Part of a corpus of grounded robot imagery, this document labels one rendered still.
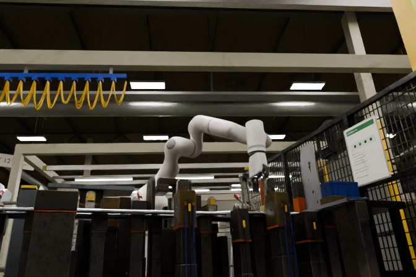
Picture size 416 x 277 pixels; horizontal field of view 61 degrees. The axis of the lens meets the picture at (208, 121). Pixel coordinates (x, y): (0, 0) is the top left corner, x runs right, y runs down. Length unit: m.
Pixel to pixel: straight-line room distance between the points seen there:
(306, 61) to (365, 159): 3.23
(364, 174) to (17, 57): 4.28
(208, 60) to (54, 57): 1.96
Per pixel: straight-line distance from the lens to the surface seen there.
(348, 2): 4.13
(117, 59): 4.72
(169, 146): 1.85
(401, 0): 1.97
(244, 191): 1.71
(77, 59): 4.83
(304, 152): 1.79
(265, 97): 9.71
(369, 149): 1.87
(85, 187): 1.66
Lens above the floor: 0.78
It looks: 24 degrees up
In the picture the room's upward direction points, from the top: 2 degrees counter-clockwise
